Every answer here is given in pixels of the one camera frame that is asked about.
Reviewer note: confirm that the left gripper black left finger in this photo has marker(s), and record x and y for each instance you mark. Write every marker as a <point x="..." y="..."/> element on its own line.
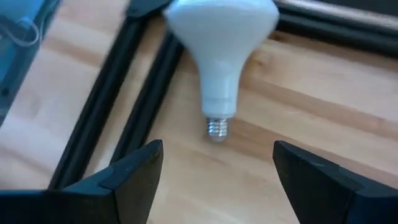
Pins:
<point x="93" y="202"/>

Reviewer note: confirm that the white reflector light bulb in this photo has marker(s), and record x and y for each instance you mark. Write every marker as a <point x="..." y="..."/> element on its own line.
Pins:
<point x="217" y="46"/>

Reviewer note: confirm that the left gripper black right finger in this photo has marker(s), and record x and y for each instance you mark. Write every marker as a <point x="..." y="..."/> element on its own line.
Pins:
<point x="329" y="199"/>

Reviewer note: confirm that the black aluminium rig frame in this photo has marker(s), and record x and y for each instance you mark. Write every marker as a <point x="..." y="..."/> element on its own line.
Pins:
<point x="101" y="93"/>

